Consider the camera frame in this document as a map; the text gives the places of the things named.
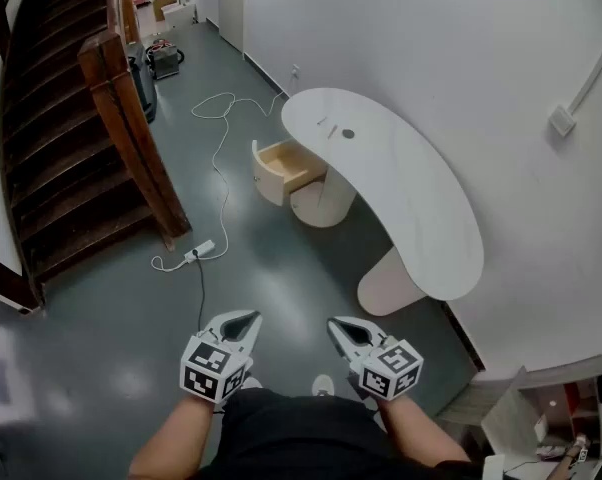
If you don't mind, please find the grey open cabinet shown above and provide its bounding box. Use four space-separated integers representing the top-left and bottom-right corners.
433 352 602 480

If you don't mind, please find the short white looped cable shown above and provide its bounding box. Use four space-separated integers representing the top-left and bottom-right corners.
150 255 190 273

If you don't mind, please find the person's right forearm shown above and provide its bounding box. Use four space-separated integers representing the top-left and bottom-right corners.
378 395 470 467

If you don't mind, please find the white door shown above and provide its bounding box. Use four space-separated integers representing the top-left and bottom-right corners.
216 0 246 54

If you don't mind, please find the floor cleaning machine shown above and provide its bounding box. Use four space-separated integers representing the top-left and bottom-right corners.
125 42 158 124

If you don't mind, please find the person's left forearm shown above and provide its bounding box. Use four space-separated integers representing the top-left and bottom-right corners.
128 392 222 480

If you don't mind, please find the white wall cable conduit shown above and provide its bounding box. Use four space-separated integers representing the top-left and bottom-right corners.
568 17 602 114

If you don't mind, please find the black power cable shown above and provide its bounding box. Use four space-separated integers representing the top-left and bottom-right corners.
196 255 208 332

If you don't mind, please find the person's right white shoe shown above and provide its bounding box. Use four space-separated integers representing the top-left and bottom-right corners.
311 373 336 398

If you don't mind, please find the white kidney-shaped desk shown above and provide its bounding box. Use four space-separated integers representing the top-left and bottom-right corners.
280 87 485 318

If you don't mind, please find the large wooden drawer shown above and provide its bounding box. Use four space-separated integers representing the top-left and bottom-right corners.
251 138 328 207

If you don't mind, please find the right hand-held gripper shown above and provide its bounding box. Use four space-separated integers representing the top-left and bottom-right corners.
327 316 425 402

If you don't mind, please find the cardboard box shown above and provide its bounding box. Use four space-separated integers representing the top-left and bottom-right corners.
151 0 178 23

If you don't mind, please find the long white power cable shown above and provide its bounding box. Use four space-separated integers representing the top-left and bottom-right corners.
190 91 287 260

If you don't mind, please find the person's black clothing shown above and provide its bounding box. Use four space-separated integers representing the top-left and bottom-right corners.
190 387 487 480

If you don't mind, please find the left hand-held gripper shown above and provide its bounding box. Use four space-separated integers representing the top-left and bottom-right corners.
179 309 263 405

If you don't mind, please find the white power strip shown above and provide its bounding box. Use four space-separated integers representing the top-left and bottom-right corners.
183 239 217 262

